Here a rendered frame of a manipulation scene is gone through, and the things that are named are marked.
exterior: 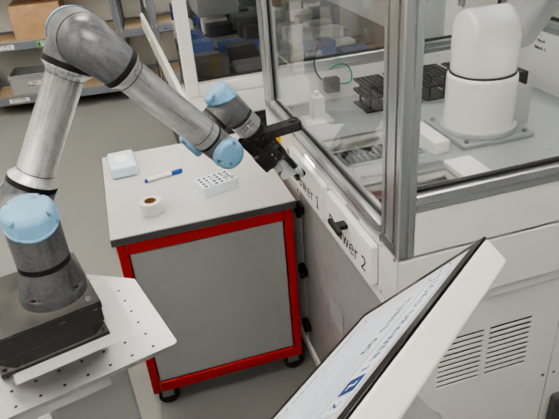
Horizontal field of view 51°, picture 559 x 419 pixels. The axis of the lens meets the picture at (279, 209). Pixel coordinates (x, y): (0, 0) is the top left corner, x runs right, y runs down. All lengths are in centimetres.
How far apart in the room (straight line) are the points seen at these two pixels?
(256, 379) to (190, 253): 66
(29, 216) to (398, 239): 77
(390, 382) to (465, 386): 100
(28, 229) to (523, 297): 115
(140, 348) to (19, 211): 40
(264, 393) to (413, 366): 161
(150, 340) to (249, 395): 93
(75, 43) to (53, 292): 54
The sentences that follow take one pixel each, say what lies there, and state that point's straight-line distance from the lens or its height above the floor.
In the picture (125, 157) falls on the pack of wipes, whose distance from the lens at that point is 222.
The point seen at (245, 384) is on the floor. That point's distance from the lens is 232.
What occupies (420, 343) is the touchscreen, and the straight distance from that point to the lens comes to 72.
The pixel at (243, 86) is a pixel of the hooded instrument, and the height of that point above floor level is 92.
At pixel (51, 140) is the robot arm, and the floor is 118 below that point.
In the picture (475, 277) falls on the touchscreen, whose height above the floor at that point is 118.
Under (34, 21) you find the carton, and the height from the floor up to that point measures 73.
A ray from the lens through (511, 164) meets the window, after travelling 132.
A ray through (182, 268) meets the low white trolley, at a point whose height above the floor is 59.
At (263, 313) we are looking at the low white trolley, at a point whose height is 32.
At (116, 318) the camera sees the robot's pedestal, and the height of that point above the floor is 76.
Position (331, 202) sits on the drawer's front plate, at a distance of 153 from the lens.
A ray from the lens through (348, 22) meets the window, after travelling 133.
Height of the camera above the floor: 168
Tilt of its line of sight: 30 degrees down
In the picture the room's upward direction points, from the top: 5 degrees counter-clockwise
